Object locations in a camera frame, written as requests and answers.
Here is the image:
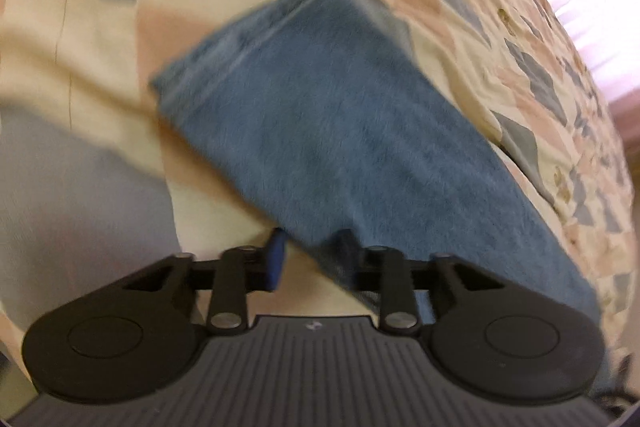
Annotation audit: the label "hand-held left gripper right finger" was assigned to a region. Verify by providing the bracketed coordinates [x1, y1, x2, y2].
[349, 245, 508, 334]

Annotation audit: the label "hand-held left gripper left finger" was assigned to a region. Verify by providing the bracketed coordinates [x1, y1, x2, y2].
[120, 227, 289, 336]

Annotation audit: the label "blue jeans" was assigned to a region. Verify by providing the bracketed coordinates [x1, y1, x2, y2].
[149, 0, 621, 388]

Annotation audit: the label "checked teddy bear quilt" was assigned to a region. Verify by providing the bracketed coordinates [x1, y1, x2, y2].
[0, 0, 640, 408]

